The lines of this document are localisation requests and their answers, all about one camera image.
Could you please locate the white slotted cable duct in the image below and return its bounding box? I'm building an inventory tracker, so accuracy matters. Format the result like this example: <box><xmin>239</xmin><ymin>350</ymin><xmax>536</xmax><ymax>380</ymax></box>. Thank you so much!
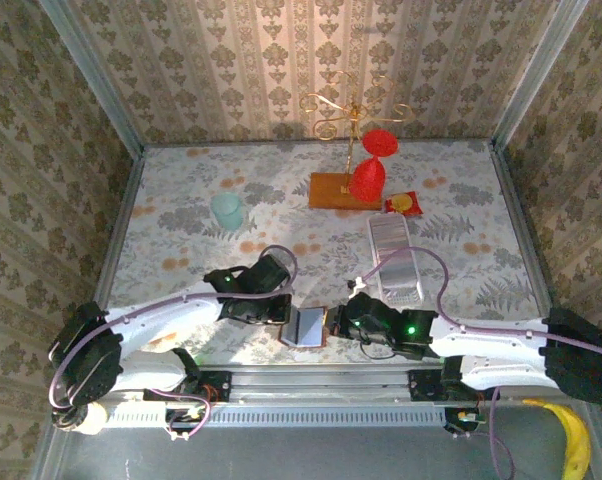
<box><xmin>103</xmin><ymin>402</ymin><xmax>447</xmax><ymax>429</ymax></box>

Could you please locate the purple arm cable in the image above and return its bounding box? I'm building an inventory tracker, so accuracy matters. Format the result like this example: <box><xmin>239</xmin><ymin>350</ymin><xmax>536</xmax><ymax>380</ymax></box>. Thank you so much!
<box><xmin>348</xmin><ymin>245</ymin><xmax>602</xmax><ymax>361</ymax></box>
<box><xmin>48</xmin><ymin>244</ymin><xmax>300</xmax><ymax>414</ymax></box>

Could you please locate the yellow banana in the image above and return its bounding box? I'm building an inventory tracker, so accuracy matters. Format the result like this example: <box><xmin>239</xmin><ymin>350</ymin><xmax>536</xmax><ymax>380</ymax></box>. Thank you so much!
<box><xmin>522</xmin><ymin>398</ymin><xmax>593</xmax><ymax>480</ymax></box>

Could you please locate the gold wire stand wooden base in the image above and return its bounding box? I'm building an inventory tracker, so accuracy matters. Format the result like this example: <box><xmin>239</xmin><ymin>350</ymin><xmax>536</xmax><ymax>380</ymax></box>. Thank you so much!
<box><xmin>299</xmin><ymin>69</ymin><xmax>415</xmax><ymax>211</ymax></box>

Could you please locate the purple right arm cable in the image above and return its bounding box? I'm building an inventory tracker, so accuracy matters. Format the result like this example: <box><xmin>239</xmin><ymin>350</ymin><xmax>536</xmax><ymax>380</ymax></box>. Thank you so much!
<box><xmin>348</xmin><ymin>245</ymin><xmax>602</xmax><ymax>361</ymax></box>

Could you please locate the teal textured glass cup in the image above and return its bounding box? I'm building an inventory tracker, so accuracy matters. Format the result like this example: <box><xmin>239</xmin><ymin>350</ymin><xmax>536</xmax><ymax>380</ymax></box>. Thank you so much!
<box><xmin>210</xmin><ymin>192</ymin><xmax>246</xmax><ymax>232</ymax></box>

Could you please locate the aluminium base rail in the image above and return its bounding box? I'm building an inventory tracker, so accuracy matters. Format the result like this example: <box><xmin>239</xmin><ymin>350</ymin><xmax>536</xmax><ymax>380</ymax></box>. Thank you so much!
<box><xmin>100</xmin><ymin>363</ymin><xmax>482</xmax><ymax>405</ymax></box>

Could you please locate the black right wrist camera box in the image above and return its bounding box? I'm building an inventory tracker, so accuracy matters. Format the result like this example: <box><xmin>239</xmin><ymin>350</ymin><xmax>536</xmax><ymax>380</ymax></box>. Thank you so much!
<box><xmin>348</xmin><ymin>292</ymin><xmax>397</xmax><ymax>326</ymax></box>

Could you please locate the aluminium table edge rail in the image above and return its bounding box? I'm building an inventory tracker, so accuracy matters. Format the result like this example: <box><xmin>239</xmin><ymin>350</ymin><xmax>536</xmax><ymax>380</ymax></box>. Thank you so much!
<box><xmin>488</xmin><ymin>142</ymin><xmax>555</xmax><ymax>311</ymax></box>
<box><xmin>89</xmin><ymin>147</ymin><xmax>147</xmax><ymax>311</ymax></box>

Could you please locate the red goblet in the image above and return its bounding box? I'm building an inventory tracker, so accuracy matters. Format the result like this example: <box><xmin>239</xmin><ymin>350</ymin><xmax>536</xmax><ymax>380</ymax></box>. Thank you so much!
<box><xmin>349</xmin><ymin>128</ymin><xmax>400</xmax><ymax>204</ymax></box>

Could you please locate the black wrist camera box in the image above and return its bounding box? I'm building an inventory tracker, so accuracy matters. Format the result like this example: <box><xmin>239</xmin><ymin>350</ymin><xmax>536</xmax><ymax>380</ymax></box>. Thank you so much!
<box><xmin>245</xmin><ymin>252</ymin><xmax>290</xmax><ymax>294</ymax></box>
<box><xmin>348</xmin><ymin>292</ymin><xmax>397</xmax><ymax>326</ymax></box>

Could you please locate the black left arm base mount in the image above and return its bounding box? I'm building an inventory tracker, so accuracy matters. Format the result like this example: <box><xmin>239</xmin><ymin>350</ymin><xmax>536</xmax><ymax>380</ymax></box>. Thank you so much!
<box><xmin>143</xmin><ymin>359</ymin><xmax>232</xmax><ymax>404</ymax></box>

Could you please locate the red snack packet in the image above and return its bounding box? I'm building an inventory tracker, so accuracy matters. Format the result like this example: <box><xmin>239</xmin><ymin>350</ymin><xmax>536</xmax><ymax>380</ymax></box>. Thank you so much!
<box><xmin>384</xmin><ymin>192</ymin><xmax>423</xmax><ymax>219</ymax></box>

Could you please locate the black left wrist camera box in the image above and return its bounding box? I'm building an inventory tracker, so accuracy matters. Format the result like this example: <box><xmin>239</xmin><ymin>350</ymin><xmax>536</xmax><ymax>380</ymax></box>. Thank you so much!
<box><xmin>245</xmin><ymin>252</ymin><xmax>290</xmax><ymax>294</ymax></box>

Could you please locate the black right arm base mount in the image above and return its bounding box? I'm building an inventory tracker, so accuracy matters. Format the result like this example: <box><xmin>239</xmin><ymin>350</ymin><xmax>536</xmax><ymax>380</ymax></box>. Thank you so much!
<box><xmin>408</xmin><ymin>359</ymin><xmax>485</xmax><ymax>402</ymax></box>

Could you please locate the aluminium corner post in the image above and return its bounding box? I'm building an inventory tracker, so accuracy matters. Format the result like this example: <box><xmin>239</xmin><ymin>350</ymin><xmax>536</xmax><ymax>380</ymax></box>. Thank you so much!
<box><xmin>488</xmin><ymin>0</ymin><xmax>590</xmax><ymax>151</ymax></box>
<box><xmin>38</xmin><ymin>0</ymin><xmax>147</xmax><ymax>159</ymax></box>

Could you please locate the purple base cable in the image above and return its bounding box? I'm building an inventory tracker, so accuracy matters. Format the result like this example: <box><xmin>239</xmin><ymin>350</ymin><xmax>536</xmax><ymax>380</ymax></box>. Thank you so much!
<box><xmin>485</xmin><ymin>387</ymin><xmax>516</xmax><ymax>476</ymax></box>
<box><xmin>163</xmin><ymin>394</ymin><xmax>212</xmax><ymax>442</ymax></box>

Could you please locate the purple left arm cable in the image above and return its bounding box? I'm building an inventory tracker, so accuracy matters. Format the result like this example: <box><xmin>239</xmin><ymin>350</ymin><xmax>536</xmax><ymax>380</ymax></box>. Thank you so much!
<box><xmin>48</xmin><ymin>244</ymin><xmax>300</xmax><ymax>414</ymax></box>

